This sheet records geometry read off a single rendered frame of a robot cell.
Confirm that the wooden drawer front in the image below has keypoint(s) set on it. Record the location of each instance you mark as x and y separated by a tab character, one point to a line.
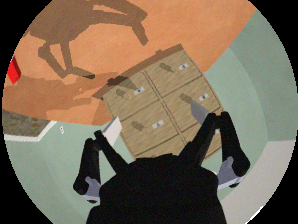
179	103
167	80
215	143
158	128
142	95
174	147

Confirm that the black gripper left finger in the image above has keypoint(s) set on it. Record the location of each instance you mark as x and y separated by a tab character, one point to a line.
88	181

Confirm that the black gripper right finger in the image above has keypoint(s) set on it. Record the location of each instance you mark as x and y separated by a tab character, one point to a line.
236	163

